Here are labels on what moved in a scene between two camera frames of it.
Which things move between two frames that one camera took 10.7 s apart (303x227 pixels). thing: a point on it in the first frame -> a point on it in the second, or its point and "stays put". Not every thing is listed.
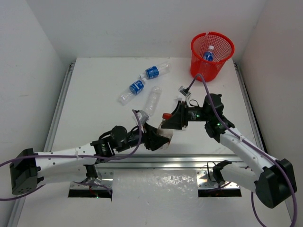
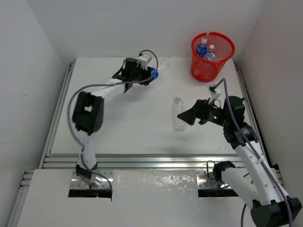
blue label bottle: [135, 88] -> [201, 48]
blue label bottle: [209, 55] stays put
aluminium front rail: [167, 161] stays put
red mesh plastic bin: [209, 52] stays put
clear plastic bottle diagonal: [153, 100] -> [210, 56]
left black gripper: [147, 138] -> [145, 77]
